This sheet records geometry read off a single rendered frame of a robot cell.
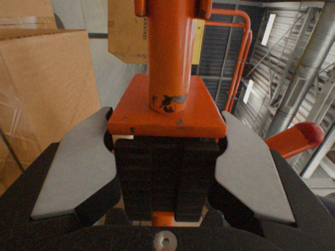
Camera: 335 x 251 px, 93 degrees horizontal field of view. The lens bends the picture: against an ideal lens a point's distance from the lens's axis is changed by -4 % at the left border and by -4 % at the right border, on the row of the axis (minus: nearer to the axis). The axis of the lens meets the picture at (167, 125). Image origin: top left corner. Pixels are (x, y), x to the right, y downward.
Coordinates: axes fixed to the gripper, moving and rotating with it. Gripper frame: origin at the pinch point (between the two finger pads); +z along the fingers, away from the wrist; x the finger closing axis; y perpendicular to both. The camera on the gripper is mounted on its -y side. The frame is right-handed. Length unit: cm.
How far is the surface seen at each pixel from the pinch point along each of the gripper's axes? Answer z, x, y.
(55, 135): 4.7, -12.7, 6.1
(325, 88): 185, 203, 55
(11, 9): 55, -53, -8
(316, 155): 147, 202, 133
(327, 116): 433, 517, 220
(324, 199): 4.7, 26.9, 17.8
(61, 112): 7.0, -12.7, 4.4
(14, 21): 55, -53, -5
